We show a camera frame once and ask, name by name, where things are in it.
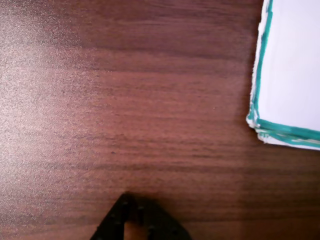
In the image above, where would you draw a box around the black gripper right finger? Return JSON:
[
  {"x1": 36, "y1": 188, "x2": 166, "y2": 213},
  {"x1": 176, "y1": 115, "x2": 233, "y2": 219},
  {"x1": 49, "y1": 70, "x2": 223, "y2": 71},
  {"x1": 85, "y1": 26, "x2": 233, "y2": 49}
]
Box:
[{"x1": 136, "y1": 197, "x2": 193, "y2": 240}]

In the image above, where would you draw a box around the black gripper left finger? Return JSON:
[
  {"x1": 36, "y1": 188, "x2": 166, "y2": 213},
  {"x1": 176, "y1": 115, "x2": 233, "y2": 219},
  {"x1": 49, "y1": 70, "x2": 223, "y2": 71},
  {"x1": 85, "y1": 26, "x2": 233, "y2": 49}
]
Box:
[{"x1": 89, "y1": 192, "x2": 138, "y2": 240}]

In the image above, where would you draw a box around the white box with green edges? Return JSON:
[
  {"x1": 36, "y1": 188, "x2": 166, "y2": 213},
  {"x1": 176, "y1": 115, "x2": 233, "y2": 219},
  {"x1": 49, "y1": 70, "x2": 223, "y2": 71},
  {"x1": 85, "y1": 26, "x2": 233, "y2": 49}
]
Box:
[{"x1": 245, "y1": 0, "x2": 320, "y2": 151}]

